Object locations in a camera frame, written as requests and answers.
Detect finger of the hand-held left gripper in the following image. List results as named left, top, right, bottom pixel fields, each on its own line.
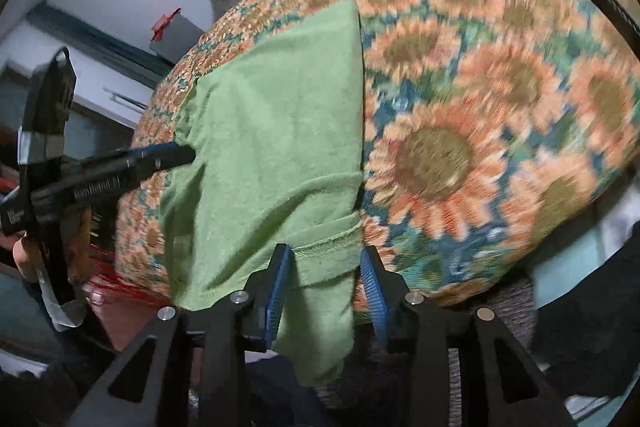
left=75, top=141, right=197, bottom=208

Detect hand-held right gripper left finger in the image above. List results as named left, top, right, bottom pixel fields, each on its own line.
left=67, top=243, right=294, bottom=427

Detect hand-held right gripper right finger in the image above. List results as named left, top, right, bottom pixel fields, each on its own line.
left=359, top=245, right=576, bottom=427

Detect green garment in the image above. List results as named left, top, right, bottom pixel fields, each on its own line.
left=159, top=0, right=364, bottom=387

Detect person's left hand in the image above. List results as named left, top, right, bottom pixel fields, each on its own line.
left=12, top=209, right=96, bottom=287

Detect thin metal bar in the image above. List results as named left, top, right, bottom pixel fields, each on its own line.
left=102, top=86, right=149, bottom=112

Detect white ledge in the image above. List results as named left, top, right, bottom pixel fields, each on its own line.
left=0, top=0, right=172, bottom=130

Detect grey cabinet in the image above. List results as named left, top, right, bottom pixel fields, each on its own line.
left=149, top=14, right=207, bottom=68

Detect red item on cabinet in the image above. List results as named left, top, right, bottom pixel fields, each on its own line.
left=152, top=6, right=183, bottom=42

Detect red cloth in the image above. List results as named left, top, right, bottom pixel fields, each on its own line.
left=81, top=251, right=168, bottom=354

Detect sunflower print blanket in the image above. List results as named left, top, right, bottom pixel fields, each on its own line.
left=114, top=0, right=640, bottom=308

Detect person's black pants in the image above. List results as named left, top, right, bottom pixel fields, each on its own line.
left=529, top=216, right=640, bottom=410

